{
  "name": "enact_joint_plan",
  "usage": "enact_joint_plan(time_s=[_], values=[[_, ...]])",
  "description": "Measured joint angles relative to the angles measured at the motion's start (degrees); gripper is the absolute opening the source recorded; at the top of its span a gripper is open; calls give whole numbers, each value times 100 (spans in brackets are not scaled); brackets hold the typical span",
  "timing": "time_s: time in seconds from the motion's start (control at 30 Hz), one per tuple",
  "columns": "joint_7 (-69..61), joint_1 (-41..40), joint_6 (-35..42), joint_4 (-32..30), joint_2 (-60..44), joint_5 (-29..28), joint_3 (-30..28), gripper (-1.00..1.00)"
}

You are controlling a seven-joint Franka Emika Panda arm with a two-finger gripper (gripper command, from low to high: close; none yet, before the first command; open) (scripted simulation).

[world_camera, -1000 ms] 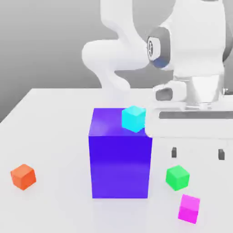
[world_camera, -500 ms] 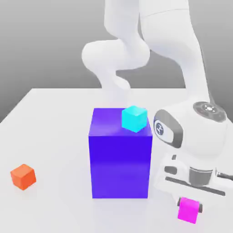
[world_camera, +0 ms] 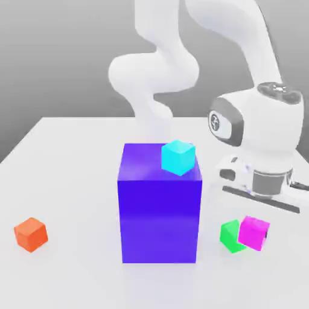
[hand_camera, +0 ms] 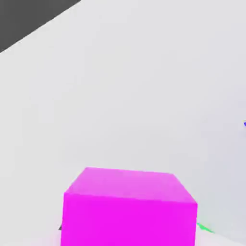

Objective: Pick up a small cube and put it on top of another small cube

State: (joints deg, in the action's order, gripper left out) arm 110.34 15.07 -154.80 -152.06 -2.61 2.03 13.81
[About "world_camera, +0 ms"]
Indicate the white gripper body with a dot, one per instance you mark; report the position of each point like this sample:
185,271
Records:
260,200

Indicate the small magenta cube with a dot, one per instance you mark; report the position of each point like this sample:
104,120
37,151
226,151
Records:
252,233

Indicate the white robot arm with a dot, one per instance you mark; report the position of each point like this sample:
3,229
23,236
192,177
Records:
265,125

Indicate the small green cube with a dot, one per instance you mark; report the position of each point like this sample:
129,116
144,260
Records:
229,235

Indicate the small cyan cube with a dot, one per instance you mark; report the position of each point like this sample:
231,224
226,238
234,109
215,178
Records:
178,158

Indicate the small orange cube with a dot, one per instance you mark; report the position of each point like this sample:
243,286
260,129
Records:
31,235

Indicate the large blue box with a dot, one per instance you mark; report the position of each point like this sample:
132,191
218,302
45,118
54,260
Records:
158,217

